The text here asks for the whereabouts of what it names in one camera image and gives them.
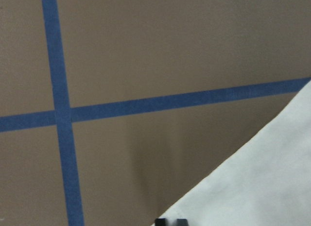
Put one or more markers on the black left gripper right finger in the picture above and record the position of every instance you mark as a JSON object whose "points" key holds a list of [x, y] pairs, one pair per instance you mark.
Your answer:
{"points": [[182, 222]]}

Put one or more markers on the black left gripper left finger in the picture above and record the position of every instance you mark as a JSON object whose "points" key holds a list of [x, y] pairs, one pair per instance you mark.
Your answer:
{"points": [[161, 222]]}

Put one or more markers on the white long-sleeve printed T-shirt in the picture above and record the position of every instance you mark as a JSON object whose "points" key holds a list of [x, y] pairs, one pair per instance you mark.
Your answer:
{"points": [[267, 182]]}

